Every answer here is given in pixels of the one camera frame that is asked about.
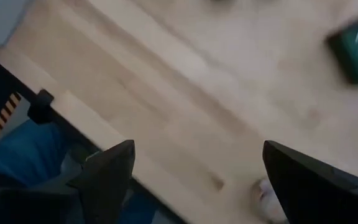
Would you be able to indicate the black aluminium table frame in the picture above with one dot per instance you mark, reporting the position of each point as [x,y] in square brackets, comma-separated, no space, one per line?
[42,105]

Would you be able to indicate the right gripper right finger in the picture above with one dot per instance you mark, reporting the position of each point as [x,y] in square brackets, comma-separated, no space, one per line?
[309,189]

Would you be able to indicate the dark green tin black lid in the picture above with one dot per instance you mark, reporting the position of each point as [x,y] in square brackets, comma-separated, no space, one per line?
[356,49]

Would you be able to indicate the blue cloth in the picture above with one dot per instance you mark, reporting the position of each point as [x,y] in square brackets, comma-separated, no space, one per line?
[20,155]

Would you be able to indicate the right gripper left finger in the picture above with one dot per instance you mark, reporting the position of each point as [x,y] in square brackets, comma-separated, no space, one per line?
[107,180]

